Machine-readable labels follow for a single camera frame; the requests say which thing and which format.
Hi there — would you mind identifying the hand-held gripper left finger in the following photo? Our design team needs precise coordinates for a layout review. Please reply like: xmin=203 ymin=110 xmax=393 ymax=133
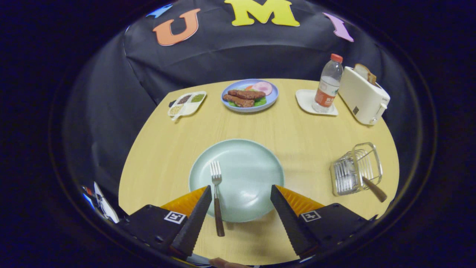
xmin=118 ymin=185 xmax=213 ymax=261

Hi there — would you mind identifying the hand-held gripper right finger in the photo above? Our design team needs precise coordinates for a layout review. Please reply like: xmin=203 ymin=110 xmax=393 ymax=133
xmin=270 ymin=184 xmax=378 ymax=259

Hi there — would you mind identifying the wooden-handled metal fork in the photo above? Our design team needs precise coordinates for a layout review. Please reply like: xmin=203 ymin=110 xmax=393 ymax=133
xmin=210 ymin=161 xmax=225 ymax=237

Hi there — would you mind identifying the wooden-handled metal spoon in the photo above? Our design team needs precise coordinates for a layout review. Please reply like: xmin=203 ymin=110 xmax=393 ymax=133
xmin=361 ymin=176 xmax=387 ymax=203

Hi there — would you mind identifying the pale green plate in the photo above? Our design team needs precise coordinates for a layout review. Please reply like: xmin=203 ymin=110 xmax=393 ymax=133
xmin=189 ymin=139 xmax=285 ymax=223

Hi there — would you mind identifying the white divided seasoning tray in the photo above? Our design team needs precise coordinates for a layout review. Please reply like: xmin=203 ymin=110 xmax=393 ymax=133
xmin=167 ymin=91 xmax=207 ymax=122

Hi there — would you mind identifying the green lettuce leaf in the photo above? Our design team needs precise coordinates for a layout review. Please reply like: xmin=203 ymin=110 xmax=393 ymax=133
xmin=227 ymin=95 xmax=267 ymax=108

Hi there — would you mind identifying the white square coaster tray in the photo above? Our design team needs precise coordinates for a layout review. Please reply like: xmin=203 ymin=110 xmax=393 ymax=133
xmin=296 ymin=89 xmax=339 ymax=116

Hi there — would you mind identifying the brown meat slice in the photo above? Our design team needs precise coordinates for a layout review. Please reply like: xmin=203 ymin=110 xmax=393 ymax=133
xmin=223 ymin=94 xmax=255 ymax=108
xmin=228 ymin=89 xmax=266 ymax=100

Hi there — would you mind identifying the blue food plate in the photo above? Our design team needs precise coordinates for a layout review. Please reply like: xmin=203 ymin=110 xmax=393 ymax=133
xmin=221 ymin=79 xmax=279 ymax=113

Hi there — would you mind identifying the pink ham slice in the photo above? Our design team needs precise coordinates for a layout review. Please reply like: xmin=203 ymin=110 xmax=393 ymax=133
xmin=252 ymin=82 xmax=273 ymax=96

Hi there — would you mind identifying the clear red-capped water bottle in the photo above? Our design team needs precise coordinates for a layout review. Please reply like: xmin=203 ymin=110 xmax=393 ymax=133
xmin=312 ymin=54 xmax=344 ymax=113

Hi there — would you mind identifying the white toaster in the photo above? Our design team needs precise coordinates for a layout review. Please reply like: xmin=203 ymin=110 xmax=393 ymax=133
xmin=338 ymin=66 xmax=391 ymax=125

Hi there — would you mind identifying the metal wire basket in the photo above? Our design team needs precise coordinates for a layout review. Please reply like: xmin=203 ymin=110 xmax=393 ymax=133
xmin=329 ymin=142 xmax=383 ymax=197

